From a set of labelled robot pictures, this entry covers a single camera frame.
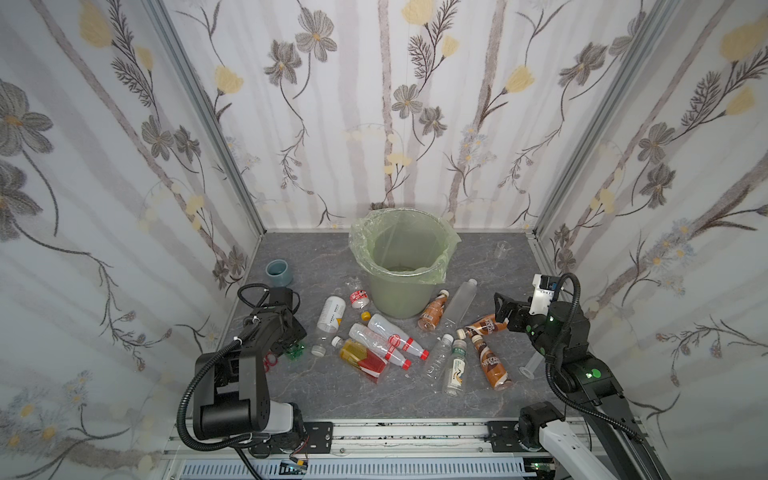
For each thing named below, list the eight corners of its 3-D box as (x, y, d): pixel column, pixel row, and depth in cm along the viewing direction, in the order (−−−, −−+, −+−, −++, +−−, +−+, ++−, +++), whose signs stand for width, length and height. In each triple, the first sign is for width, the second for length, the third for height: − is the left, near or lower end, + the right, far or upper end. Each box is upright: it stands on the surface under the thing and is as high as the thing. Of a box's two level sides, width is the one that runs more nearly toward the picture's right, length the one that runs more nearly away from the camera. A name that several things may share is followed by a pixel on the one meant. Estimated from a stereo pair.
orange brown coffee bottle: (416, 326, 95) (417, 319, 92) (438, 292, 104) (440, 284, 100) (430, 334, 94) (432, 328, 90) (451, 299, 102) (454, 291, 99)
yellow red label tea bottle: (329, 352, 90) (326, 344, 85) (341, 337, 93) (338, 329, 88) (377, 385, 84) (376, 378, 79) (387, 368, 87) (388, 361, 82)
